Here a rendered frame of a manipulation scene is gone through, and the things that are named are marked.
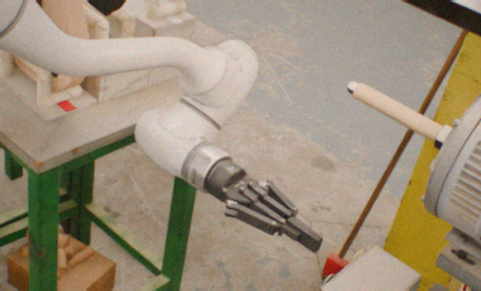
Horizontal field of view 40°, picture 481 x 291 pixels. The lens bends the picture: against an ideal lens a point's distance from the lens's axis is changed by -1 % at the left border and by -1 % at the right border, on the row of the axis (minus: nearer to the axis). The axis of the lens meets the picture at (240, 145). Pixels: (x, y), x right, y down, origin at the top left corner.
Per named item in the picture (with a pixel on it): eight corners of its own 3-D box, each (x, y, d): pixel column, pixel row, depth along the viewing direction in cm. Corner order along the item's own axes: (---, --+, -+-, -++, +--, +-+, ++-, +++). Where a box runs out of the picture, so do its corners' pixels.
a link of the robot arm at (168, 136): (170, 175, 125) (211, 118, 126) (116, 135, 133) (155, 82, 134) (193, 191, 135) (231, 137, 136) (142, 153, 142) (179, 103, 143)
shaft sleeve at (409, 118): (439, 129, 117) (433, 145, 118) (447, 125, 119) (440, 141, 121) (356, 84, 125) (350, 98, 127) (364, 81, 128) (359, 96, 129)
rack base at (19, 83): (99, 103, 167) (99, 99, 166) (47, 122, 157) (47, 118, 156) (37, 57, 180) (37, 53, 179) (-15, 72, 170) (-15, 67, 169)
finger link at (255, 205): (242, 184, 124) (237, 188, 123) (288, 217, 118) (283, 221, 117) (239, 201, 126) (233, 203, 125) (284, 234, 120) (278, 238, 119)
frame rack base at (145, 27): (189, 73, 187) (198, 17, 177) (147, 87, 177) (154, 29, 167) (126, 33, 200) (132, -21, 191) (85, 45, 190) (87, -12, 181)
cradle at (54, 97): (84, 97, 165) (85, 86, 163) (44, 110, 158) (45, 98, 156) (76, 90, 167) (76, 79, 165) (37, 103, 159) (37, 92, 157)
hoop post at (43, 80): (53, 105, 161) (53, 71, 155) (41, 109, 159) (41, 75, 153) (45, 99, 162) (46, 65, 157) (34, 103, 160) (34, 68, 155)
